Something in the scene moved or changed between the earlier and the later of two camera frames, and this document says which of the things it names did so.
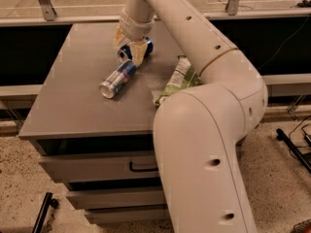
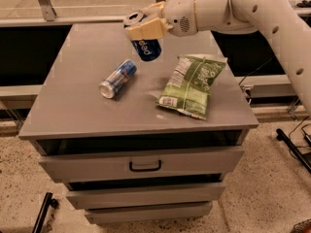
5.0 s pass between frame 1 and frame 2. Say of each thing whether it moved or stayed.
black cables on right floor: stayed
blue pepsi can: moved
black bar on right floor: stayed
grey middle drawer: stayed
